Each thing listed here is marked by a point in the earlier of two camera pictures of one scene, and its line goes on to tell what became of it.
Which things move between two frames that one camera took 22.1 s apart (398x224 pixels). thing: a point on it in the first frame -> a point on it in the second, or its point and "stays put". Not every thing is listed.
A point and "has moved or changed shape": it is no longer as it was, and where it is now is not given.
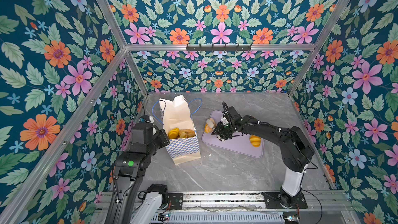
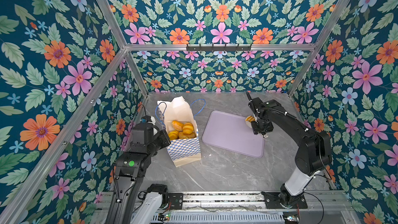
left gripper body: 160,140 stays put
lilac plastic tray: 241,143 stays put
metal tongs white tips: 212,123 has moved or changed shape
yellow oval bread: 173,133 stays put
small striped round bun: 255,140 -> 187,128
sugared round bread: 207,129 -> 177,125
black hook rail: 219,48 stays put
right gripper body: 225,130 -> 260,126
